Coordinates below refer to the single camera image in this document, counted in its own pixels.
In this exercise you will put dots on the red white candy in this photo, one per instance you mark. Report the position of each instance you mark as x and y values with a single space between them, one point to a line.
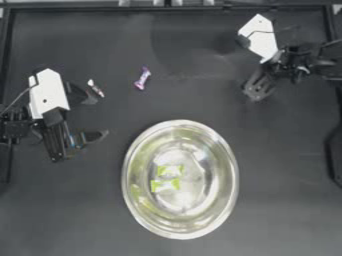
95 88

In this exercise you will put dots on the purple candy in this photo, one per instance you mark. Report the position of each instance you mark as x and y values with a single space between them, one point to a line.
141 78

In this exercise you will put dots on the green candy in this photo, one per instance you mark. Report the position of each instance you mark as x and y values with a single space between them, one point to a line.
169 170
164 185

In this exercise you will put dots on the steel bowl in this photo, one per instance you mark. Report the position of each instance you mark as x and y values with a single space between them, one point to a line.
214 206

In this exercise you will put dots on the grey frame bracket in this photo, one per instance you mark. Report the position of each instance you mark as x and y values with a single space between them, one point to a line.
176 2
157 2
208 2
124 2

